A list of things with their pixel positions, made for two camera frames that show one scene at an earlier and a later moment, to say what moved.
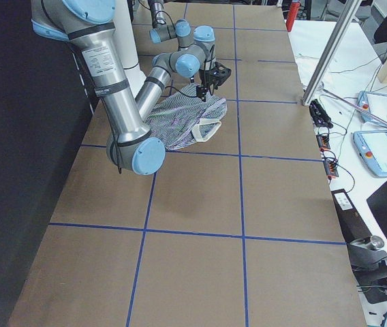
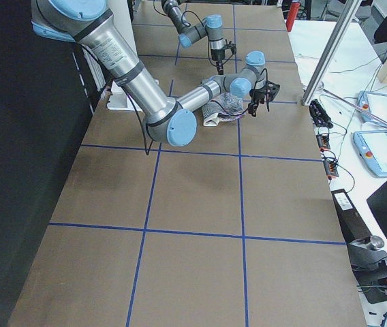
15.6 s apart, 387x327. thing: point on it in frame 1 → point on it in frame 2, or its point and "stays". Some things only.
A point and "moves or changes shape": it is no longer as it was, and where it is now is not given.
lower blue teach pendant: x=381 y=151 stays
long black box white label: x=353 y=226 stays
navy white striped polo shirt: x=181 y=117 moves or changes shape
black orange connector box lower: x=331 y=168 stays
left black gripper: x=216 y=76 → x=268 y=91
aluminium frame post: x=332 y=56 stays
